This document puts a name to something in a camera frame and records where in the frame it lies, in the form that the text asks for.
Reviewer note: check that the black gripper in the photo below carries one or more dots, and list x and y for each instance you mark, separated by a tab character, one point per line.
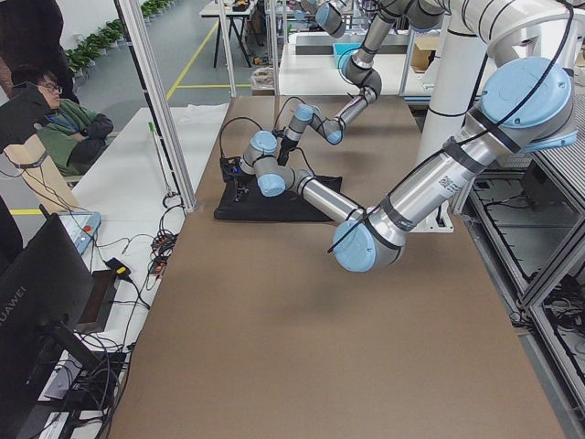
240	187
284	153

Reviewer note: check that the black graphic t-shirt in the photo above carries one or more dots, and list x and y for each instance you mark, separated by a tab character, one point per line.
287	207

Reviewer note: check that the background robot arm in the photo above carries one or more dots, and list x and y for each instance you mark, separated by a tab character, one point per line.
327	14

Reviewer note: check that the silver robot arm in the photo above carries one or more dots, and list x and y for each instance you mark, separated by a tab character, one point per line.
525	107
357	68

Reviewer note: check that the white folded garment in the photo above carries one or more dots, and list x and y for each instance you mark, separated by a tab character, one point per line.
204	114

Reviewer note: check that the orange black usb hub far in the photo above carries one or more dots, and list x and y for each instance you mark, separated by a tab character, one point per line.
163	242

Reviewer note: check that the orange black usb hub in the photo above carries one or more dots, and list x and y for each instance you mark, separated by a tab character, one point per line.
163	242
157	267

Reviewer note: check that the orange black usb hub near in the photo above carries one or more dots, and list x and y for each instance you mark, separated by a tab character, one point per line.
157	267

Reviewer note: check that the blue plastic bin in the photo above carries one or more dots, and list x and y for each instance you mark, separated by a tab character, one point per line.
343	51

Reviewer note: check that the black power adapter yellow label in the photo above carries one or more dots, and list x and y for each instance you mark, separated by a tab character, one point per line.
121	269

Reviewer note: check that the teach pendant with red button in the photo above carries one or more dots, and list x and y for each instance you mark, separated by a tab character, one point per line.
81	227

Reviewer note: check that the seated person in green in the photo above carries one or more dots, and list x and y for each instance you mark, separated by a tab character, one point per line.
74	136

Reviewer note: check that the black huawei monitor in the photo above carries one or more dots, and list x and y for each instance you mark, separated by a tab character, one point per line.
43	295

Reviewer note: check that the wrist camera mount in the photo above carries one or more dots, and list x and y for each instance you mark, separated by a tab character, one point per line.
230	168

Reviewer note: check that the aluminium frame post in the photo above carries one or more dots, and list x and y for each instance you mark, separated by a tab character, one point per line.
134	28

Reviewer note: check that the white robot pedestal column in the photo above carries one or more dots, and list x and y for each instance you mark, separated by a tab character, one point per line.
474	30

